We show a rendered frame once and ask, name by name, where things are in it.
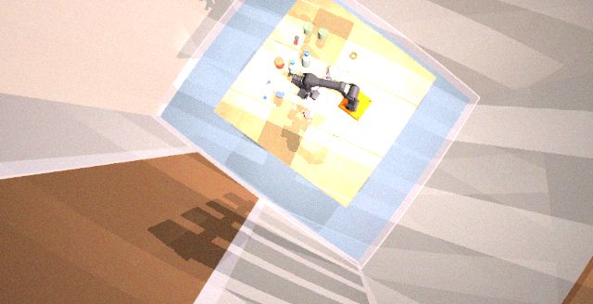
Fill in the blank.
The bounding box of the orange-brown cylinder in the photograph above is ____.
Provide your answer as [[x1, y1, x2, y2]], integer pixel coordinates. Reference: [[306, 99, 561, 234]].
[[274, 57, 284, 70]]

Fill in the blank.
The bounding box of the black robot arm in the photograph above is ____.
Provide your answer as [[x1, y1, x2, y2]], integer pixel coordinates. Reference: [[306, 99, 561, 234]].
[[291, 72, 360, 112]]

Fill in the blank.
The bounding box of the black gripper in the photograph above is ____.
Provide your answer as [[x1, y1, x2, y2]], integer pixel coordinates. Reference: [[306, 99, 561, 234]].
[[296, 84, 321, 100]]

